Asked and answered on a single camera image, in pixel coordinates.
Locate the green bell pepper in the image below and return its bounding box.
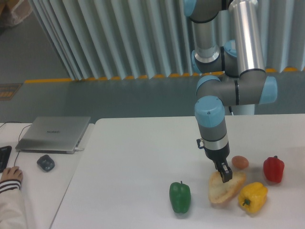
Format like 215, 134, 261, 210
169, 181, 191, 214

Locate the person's hand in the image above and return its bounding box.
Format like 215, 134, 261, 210
0, 166, 23, 192

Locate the cardboard box in plastic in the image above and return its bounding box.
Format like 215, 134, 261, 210
0, 0, 32, 28

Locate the triangular toasted bread slice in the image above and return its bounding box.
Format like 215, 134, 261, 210
208, 171, 246, 204

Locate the black mouse cable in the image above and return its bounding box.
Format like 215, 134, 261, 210
0, 121, 33, 167

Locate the black keyboard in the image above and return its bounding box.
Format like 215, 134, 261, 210
0, 146, 12, 173

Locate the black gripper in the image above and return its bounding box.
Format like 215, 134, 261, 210
204, 146, 233, 183

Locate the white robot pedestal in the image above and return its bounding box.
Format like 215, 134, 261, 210
225, 104, 255, 115

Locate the white striped sleeve forearm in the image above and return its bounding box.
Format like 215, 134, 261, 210
0, 179, 28, 229

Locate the yellow bell pepper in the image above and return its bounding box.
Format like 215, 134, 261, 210
238, 182, 268, 214

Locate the silver closed laptop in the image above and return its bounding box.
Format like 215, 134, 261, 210
15, 116, 91, 154

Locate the red bell pepper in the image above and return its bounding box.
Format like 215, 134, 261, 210
263, 156, 285, 183

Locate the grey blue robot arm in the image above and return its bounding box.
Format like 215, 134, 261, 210
183, 0, 277, 182

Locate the brown egg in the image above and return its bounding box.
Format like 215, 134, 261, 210
231, 156, 249, 169

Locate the white folding partition screen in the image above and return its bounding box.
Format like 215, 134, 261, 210
30, 0, 305, 80

